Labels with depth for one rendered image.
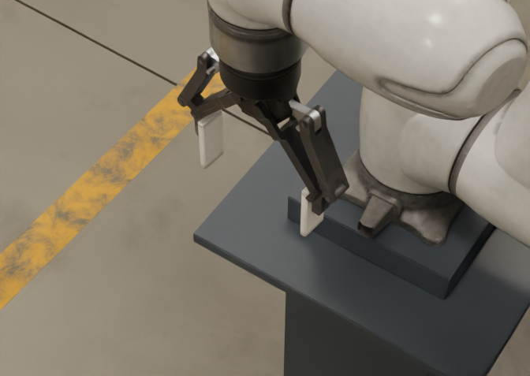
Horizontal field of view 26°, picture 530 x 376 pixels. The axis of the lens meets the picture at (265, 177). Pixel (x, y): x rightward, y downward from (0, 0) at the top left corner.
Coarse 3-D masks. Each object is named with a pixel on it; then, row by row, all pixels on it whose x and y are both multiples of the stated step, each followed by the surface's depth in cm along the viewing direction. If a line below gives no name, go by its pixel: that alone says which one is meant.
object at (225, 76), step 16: (224, 64) 102; (224, 80) 103; (240, 80) 101; (256, 80) 101; (272, 80) 101; (288, 80) 102; (240, 96) 103; (256, 96) 102; (272, 96) 102; (288, 96) 104; (272, 112) 106; (288, 112) 104
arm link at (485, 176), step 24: (528, 96) 131; (480, 120) 136; (504, 120) 134; (528, 120) 130; (480, 144) 135; (504, 144) 133; (528, 144) 130; (456, 168) 138; (480, 168) 135; (504, 168) 133; (528, 168) 131; (456, 192) 141; (480, 192) 136; (504, 192) 134; (528, 192) 132; (504, 216) 136; (528, 216) 133; (528, 240) 135
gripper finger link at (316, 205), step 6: (342, 186) 108; (336, 192) 108; (318, 198) 110; (324, 198) 111; (312, 204) 112; (318, 204) 111; (324, 204) 111; (312, 210) 113; (318, 210) 112; (324, 210) 113
